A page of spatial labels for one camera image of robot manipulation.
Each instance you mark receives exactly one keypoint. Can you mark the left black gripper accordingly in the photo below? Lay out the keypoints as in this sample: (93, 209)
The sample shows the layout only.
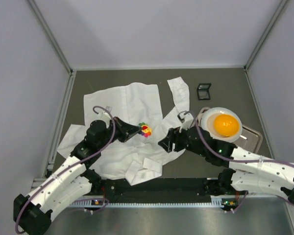
(119, 129)

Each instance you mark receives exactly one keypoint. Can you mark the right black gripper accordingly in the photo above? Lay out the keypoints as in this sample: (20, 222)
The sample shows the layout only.
(173, 140)

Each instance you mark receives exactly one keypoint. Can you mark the colourful pompom brooch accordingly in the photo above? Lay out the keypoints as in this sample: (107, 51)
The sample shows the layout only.
(146, 130)

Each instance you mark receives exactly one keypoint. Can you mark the white shirt garment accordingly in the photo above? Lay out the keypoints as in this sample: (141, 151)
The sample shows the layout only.
(140, 159)

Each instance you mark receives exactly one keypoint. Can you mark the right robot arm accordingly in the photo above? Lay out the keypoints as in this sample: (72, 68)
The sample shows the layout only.
(244, 171)

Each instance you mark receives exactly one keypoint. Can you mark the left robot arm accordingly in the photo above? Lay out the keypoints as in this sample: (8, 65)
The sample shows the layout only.
(34, 213)

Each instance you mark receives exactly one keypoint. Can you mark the white bowl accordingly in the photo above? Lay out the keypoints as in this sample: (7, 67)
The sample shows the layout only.
(208, 118)

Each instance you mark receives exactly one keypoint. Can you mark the small black open box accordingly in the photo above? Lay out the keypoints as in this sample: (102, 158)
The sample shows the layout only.
(203, 92)

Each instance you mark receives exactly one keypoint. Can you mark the metal tray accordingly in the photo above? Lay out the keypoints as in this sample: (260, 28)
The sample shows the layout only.
(249, 139)

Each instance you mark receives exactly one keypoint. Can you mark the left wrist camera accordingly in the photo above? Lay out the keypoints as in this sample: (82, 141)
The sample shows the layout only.
(105, 114)

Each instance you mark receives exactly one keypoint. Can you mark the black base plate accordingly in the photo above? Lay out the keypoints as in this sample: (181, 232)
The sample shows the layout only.
(163, 190)

